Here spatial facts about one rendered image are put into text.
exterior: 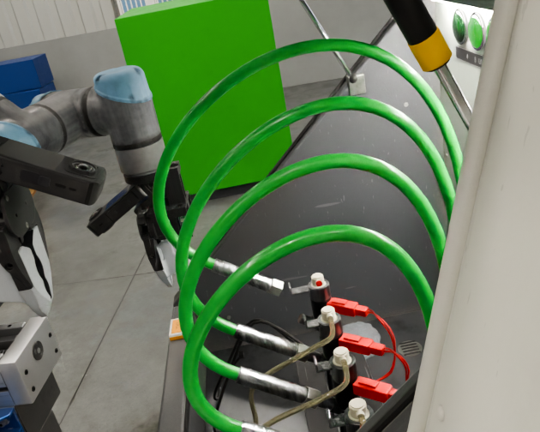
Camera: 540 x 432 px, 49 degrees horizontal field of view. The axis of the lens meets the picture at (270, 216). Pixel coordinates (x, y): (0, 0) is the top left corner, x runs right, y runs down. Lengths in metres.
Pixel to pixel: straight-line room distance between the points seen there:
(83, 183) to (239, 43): 3.35
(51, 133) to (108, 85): 0.10
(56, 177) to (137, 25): 3.35
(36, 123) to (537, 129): 0.69
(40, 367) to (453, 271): 0.90
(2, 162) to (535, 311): 0.45
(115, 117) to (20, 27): 6.93
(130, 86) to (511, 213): 0.66
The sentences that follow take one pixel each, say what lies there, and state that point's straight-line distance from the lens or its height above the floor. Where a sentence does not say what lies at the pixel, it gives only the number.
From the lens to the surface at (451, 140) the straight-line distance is 0.74.
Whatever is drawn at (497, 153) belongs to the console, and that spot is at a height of 1.42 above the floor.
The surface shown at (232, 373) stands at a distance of 0.64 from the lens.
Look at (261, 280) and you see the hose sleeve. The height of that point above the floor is 1.15.
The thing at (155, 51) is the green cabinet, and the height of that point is 1.07.
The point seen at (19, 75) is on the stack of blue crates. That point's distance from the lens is 6.93.
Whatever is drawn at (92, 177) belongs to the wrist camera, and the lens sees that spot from 0.57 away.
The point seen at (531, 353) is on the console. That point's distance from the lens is 0.29.
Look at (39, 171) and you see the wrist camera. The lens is 0.57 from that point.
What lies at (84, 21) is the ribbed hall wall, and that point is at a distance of 7.51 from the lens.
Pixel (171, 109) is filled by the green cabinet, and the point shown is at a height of 0.69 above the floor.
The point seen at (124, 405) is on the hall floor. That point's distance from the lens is 2.52.
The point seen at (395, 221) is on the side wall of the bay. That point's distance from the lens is 1.12.
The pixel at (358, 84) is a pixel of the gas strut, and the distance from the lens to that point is 1.01.
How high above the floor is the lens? 1.53
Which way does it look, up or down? 24 degrees down
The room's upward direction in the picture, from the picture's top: 11 degrees counter-clockwise
